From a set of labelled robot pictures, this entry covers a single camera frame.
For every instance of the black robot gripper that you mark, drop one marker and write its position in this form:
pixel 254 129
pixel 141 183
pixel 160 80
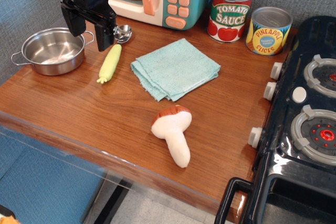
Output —
pixel 98 12

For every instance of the light blue folded towel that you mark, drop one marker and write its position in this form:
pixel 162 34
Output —
pixel 174 70

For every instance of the stainless steel pot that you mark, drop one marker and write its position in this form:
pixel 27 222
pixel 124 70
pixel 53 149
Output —
pixel 53 51

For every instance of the plush white brown mushroom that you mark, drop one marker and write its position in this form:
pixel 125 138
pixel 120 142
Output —
pixel 169 124

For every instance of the tomato sauce can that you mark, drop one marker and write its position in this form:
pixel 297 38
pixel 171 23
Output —
pixel 227 19

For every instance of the clear acrylic table guard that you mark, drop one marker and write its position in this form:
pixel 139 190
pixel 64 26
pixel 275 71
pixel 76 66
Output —
pixel 117 171

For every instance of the pineapple slices can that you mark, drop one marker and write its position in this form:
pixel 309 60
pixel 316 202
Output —
pixel 268 30

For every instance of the orange plush toy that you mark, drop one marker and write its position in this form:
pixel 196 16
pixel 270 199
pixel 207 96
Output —
pixel 8 220

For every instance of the black toy stove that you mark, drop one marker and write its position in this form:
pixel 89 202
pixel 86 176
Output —
pixel 294 168

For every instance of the yellow handled metal spoon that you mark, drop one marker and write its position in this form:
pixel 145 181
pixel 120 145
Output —
pixel 122 35

